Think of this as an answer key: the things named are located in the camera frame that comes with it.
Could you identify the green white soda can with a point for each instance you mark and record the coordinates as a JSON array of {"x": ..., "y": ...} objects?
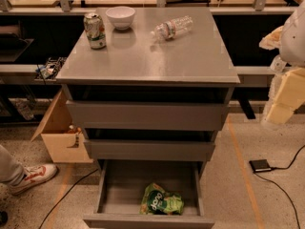
[{"x": 95, "y": 30}]

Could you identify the grey trouser leg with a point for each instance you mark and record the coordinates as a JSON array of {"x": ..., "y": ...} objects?
[{"x": 11, "y": 171}]

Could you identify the grey top drawer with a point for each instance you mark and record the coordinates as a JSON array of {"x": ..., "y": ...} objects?
[{"x": 148, "y": 116}]

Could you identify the cardboard box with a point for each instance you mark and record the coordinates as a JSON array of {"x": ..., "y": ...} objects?
[{"x": 64, "y": 140}]

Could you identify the grey open bottom drawer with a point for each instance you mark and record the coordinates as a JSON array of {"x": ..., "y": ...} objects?
[{"x": 137, "y": 194}]

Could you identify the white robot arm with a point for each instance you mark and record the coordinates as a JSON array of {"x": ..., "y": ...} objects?
[{"x": 292, "y": 39}]

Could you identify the clear plastic water bottle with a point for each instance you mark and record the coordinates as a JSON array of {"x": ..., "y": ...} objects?
[{"x": 172, "y": 28}]

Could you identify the grey drawer cabinet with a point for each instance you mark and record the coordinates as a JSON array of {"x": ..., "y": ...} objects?
[{"x": 193, "y": 68}]

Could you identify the grey middle drawer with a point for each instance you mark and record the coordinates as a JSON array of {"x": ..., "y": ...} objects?
[{"x": 149, "y": 150}]

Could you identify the green rice chip bag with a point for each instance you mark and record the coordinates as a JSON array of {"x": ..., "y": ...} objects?
[{"x": 157, "y": 201}]

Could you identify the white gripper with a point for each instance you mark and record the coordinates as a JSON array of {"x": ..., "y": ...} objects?
[{"x": 294, "y": 42}]

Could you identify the white red sneaker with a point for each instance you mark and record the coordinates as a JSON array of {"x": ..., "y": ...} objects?
[{"x": 33, "y": 176}]

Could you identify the black foot pedal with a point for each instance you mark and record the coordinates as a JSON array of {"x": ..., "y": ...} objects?
[{"x": 260, "y": 166}]

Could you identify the white ceramic bowl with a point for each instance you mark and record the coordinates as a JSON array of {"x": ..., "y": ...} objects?
[{"x": 121, "y": 17}]

